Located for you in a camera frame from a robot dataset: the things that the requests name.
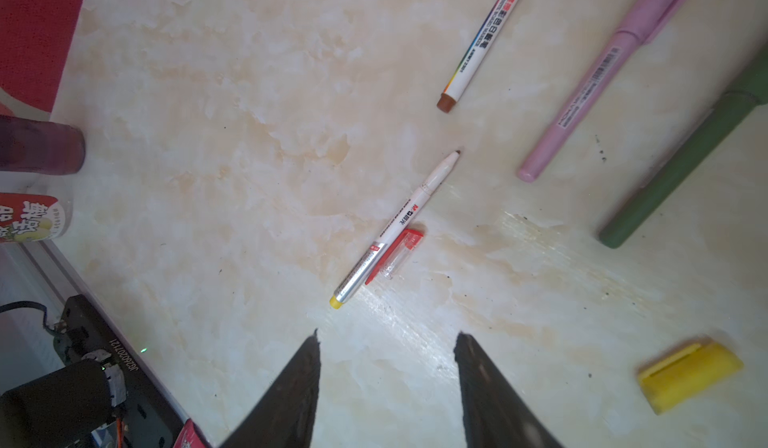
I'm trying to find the pink snack packet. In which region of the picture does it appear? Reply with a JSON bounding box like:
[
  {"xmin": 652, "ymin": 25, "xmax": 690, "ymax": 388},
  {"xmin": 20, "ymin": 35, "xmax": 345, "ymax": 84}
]
[{"xmin": 173, "ymin": 419, "xmax": 209, "ymax": 448}]

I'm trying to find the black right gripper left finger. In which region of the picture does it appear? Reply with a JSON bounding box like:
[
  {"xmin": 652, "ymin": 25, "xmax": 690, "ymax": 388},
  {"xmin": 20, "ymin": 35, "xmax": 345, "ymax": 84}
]
[{"xmin": 221, "ymin": 334, "xmax": 321, "ymax": 448}]

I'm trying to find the green pen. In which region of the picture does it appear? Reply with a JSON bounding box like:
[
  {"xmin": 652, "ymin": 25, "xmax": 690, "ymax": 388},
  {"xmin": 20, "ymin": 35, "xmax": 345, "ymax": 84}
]
[{"xmin": 597, "ymin": 48, "xmax": 767, "ymax": 249}]

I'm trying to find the pink pen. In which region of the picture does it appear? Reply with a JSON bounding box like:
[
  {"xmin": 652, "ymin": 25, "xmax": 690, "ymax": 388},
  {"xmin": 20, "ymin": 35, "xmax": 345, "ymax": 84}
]
[{"xmin": 517, "ymin": 0, "xmax": 686, "ymax": 182}]

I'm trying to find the purple drink bottle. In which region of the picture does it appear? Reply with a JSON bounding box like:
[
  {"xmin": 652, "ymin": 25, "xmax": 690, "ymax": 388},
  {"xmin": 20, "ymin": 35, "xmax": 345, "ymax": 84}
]
[{"xmin": 1, "ymin": 115, "xmax": 86, "ymax": 175}]

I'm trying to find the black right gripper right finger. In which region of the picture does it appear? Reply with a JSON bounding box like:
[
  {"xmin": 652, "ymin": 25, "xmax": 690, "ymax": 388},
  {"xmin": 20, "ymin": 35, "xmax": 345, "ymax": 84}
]
[{"xmin": 454, "ymin": 332, "xmax": 562, "ymax": 448}]

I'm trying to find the white pen black tip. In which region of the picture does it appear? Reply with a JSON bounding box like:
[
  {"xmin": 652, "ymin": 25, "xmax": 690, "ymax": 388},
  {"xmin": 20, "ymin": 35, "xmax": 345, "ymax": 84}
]
[{"xmin": 436, "ymin": 0, "xmax": 519, "ymax": 113}]

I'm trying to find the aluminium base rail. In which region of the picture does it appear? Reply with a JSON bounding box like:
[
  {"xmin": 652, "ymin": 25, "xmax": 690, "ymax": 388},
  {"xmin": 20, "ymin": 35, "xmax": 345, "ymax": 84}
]
[{"xmin": 1, "ymin": 242, "xmax": 184, "ymax": 447}]

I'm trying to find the yellow pen cap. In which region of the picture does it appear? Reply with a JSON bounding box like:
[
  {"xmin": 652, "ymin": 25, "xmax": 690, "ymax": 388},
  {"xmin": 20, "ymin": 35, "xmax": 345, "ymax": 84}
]
[{"xmin": 636, "ymin": 339, "xmax": 744, "ymax": 415}]

